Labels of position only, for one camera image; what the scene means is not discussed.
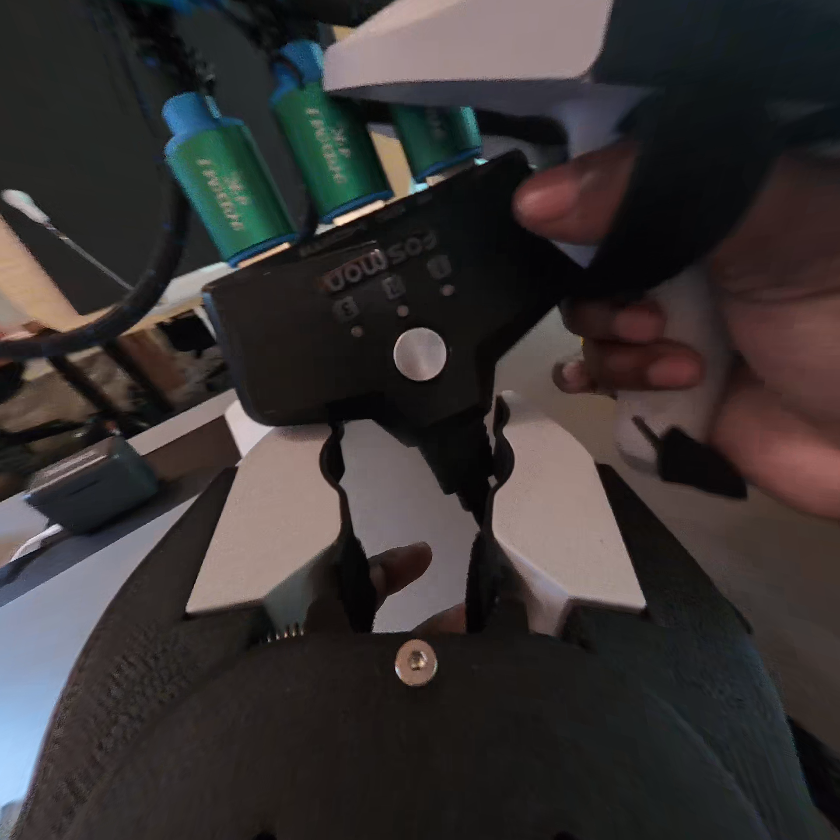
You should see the grey desk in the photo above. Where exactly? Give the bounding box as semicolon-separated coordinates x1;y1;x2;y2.
0;308;840;808

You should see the white cable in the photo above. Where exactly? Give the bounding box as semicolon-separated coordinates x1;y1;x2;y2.
10;524;67;562

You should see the person's right hand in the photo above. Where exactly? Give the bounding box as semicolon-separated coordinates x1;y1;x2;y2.
512;141;840;519

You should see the black board with tan frame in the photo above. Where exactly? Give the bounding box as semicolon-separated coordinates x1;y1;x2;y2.
0;0;342;336

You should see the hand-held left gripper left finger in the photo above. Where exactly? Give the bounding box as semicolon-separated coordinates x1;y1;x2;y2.
184;420;368;634

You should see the person's left hand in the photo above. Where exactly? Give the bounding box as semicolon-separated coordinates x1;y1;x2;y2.
367;542;468;636

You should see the black cube device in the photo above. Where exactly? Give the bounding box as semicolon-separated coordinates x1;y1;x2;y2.
25;435;160;534

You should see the black HDMI switch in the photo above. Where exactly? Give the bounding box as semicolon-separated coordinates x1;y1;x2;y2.
202;150;588;514

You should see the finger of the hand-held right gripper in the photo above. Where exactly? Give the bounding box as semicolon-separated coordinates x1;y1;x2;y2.
322;0;651;157

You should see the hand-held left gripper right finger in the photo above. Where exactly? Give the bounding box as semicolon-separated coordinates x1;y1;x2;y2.
466;392;649;636

